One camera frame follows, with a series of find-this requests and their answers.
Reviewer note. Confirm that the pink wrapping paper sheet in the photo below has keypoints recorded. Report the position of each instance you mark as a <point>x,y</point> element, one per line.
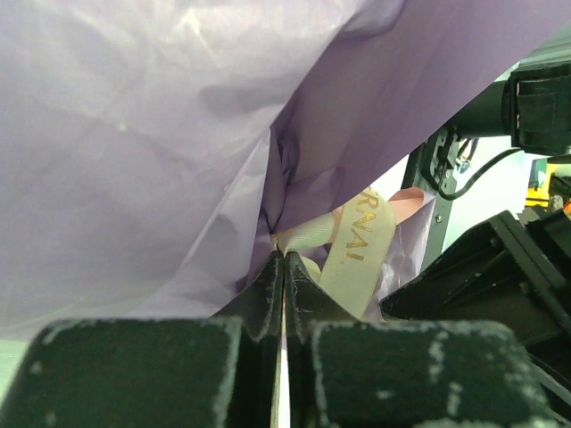
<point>146,146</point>

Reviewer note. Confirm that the cream ribbon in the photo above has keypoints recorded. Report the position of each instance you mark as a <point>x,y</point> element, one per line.
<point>359,234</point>

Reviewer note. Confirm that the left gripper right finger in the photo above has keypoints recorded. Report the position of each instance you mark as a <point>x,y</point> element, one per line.
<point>347,373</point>

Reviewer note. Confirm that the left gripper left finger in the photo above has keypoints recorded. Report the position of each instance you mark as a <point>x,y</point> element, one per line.
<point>218,371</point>

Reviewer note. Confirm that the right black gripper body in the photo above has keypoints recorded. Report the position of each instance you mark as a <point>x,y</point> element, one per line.
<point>500,270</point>

